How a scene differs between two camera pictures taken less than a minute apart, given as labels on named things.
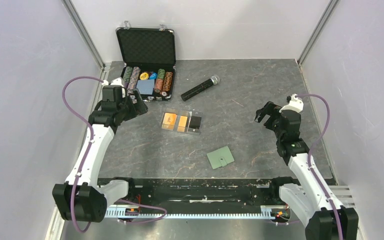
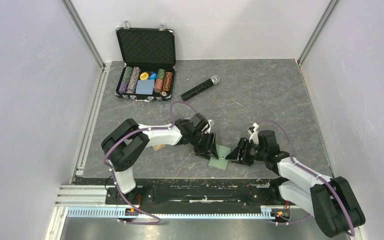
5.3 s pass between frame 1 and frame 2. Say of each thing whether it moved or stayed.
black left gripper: moved
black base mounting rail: stayed
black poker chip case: stayed
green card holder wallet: moved
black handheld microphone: stayed
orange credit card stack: moved
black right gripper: moved
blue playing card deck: stayed
